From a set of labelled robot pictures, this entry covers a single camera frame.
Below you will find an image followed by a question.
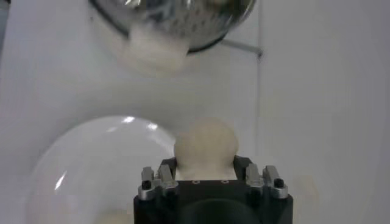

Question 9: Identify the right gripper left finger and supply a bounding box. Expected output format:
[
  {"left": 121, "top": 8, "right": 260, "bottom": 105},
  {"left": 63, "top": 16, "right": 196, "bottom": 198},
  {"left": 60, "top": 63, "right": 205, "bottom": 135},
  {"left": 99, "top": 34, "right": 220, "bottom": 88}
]
[{"left": 137, "top": 156, "right": 179, "bottom": 201}]

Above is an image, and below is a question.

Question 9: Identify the white round plate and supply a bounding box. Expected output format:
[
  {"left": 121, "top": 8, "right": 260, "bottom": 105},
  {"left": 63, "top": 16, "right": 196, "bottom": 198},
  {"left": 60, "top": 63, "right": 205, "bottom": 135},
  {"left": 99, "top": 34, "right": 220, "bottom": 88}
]
[{"left": 26, "top": 114, "right": 177, "bottom": 224}]

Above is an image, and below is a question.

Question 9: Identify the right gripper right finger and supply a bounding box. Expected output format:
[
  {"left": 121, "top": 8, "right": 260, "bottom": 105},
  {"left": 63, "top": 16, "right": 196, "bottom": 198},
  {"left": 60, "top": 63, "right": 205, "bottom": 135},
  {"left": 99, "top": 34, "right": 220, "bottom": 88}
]
[{"left": 233, "top": 155, "right": 289, "bottom": 200}]

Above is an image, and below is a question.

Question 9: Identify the white steamed baozi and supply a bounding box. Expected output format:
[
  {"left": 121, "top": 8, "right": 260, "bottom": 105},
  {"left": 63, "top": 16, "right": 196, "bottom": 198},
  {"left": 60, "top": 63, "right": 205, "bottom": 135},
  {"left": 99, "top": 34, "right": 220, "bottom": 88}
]
[{"left": 173, "top": 117, "right": 239, "bottom": 181}]

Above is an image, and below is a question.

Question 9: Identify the stainless steel steamer basket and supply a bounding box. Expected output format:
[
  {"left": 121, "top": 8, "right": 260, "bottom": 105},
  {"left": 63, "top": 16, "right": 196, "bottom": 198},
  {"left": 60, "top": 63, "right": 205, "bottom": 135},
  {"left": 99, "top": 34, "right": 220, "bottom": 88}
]
[{"left": 88, "top": 0, "right": 258, "bottom": 55}]

